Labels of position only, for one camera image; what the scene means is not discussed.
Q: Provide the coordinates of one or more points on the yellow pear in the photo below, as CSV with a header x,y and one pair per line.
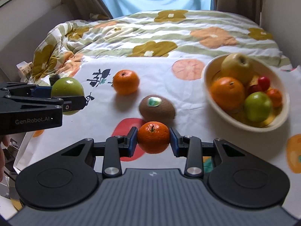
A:
x,y
238,66

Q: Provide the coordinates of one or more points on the small mandarin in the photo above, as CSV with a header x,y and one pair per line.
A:
x,y
276,97
153,137

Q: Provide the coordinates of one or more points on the person left hand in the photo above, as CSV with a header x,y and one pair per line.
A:
x,y
5,140

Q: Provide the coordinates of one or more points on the orange mandarin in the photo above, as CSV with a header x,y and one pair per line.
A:
x,y
125,82

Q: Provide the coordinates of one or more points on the cream yellow oval bowl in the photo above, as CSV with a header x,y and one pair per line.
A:
x,y
278,116

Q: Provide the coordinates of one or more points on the cherry tomato in bowl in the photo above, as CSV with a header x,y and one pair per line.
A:
x,y
264,83

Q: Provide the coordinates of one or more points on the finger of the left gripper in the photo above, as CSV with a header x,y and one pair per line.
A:
x,y
25,90
67,103

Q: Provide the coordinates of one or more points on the green apple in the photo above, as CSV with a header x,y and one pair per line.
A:
x,y
67,86
257,107

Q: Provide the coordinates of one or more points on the small printed box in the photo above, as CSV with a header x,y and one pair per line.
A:
x,y
24,68

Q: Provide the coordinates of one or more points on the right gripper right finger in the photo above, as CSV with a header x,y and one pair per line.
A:
x,y
193,149

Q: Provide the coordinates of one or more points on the red tomato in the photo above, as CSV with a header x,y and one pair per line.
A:
x,y
253,88

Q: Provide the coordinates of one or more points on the floral striped quilt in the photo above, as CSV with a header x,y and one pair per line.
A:
x,y
198,34

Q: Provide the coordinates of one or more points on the brown kiwi with sticker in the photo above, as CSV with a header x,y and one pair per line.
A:
x,y
156,108

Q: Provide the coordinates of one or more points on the white fruit print cloth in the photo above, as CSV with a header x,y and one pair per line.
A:
x,y
181,82

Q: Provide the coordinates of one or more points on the large orange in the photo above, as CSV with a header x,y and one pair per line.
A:
x,y
228,93

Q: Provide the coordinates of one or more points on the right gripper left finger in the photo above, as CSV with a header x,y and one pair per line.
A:
x,y
114,148

